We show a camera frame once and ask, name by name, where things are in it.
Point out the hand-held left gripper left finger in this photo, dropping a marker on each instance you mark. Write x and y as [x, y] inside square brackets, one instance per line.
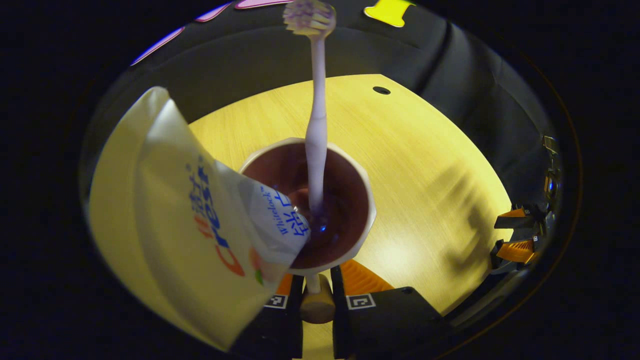
[292, 325]

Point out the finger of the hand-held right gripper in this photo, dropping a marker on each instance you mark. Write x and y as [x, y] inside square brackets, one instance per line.
[517, 218]
[517, 251]

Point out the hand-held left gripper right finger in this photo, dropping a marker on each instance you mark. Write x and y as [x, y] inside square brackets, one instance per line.
[337, 325]

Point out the white toothpaste tube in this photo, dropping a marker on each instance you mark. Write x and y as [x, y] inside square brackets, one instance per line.
[170, 225]

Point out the white toothbrush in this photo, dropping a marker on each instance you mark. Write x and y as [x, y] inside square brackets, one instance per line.
[316, 125]

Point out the wooden desktop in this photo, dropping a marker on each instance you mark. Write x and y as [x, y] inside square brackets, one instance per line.
[425, 165]

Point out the silver clip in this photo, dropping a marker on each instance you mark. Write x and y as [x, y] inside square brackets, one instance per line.
[550, 144]

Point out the black backdrop cloth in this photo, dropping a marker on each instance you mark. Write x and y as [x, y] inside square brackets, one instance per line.
[250, 60]

